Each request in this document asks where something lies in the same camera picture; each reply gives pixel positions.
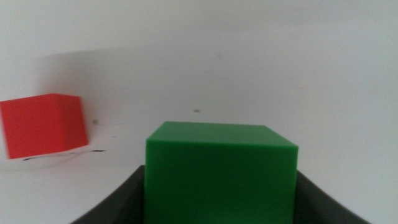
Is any green cube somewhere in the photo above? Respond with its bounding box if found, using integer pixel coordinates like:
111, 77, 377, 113
144, 121, 299, 224

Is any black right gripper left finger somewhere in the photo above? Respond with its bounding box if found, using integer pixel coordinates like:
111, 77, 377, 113
70, 164, 146, 224

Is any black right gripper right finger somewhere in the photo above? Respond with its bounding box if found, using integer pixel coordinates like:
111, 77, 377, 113
294, 170, 371, 224

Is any red cube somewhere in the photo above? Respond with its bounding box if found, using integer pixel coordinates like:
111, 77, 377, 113
0, 93, 90, 160

